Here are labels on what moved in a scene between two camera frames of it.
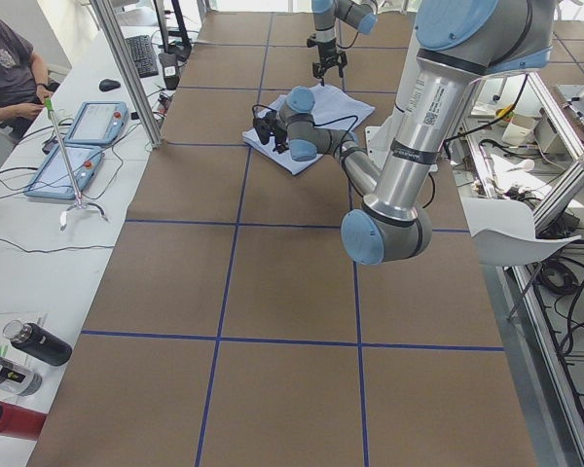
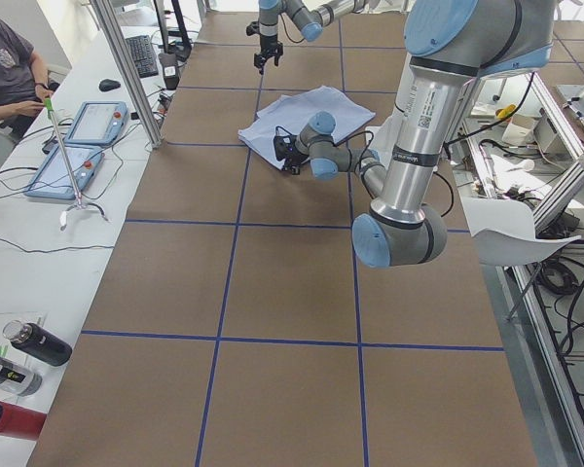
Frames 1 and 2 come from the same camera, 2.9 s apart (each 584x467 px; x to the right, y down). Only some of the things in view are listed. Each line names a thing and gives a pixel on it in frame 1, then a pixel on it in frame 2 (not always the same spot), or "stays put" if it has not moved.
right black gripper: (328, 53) to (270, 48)
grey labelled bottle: (10, 376) stays put
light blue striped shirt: (335, 108) stays put
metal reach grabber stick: (79, 203) stays put
